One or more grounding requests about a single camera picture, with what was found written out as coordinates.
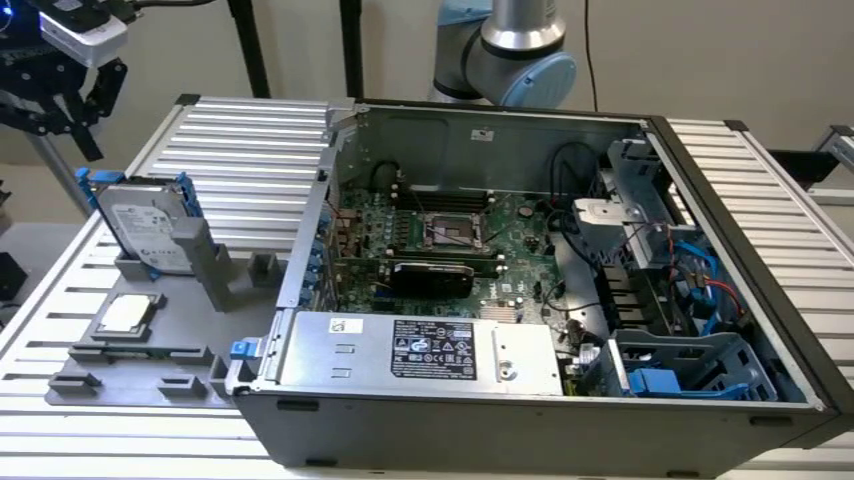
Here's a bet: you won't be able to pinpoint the open black PC case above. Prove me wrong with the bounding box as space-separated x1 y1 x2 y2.
224 96 854 470

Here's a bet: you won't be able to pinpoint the thin black wire loop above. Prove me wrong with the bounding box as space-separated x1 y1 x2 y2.
542 282 577 315

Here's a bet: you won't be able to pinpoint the small black box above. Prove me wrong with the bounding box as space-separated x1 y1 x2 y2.
0 251 29 302

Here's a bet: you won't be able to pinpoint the green RAM stick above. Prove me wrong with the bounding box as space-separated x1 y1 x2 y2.
99 348 172 361

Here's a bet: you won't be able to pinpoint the black panel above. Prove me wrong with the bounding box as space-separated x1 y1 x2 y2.
765 148 837 185

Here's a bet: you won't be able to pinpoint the blue wire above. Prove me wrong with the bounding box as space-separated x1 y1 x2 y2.
670 238 743 335

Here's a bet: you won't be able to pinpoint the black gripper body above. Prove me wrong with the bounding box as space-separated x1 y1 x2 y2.
0 0 90 110

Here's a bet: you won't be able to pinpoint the grey metal drive cage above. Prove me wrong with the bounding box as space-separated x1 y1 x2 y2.
571 138 706 274

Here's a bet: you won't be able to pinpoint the green motherboard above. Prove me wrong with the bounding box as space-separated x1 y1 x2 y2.
326 187 602 326

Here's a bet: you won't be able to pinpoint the thin red black wire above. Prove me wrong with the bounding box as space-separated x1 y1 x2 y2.
625 221 677 269

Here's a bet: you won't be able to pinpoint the CPU socket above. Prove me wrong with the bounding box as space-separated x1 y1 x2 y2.
414 210 494 252

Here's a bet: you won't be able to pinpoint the silver power supply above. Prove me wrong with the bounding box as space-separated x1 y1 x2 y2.
264 309 563 400

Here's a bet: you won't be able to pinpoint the empty blue disk carrier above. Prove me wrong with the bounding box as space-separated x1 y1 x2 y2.
629 368 683 399

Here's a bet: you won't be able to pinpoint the black stand pole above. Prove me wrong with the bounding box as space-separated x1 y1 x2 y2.
338 0 367 100
224 0 274 100

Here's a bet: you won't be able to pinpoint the black cable loop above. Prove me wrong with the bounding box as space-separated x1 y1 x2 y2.
549 141 603 202

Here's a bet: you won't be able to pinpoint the silver CPU chip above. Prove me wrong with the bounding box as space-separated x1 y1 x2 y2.
95 293 168 337

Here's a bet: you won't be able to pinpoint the aluminium frame table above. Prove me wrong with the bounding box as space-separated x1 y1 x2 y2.
809 124 854 202

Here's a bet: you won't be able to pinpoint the thin black wall cable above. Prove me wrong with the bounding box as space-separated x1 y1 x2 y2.
583 0 601 112

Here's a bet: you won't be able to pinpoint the dark object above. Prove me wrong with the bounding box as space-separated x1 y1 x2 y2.
0 177 16 237

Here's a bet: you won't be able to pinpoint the blue drive bay cage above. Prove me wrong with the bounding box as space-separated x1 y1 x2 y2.
598 328 781 402

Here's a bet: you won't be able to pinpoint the hard disk with blue carrier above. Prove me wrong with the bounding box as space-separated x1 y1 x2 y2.
75 168 207 282

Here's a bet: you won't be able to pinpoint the grey metal pole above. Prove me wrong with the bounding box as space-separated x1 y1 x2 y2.
24 133 94 217

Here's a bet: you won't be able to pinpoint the black graphics card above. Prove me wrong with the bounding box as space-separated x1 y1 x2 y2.
388 258 478 302

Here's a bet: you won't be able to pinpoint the thick short black cable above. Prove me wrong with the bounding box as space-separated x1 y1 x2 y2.
370 159 403 197

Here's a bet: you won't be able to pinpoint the grey parts rack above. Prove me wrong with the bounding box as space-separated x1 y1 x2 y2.
43 217 294 410

